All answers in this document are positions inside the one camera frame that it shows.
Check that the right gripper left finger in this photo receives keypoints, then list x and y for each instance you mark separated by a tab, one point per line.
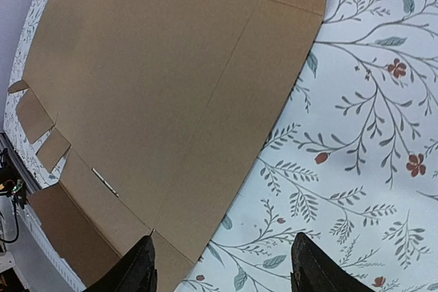
134	272

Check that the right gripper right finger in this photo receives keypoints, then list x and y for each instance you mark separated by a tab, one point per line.
314	271

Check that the brown cardboard box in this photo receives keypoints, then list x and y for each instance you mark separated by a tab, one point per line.
159	109

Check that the floral patterned table mat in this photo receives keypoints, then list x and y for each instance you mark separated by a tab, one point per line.
351	160

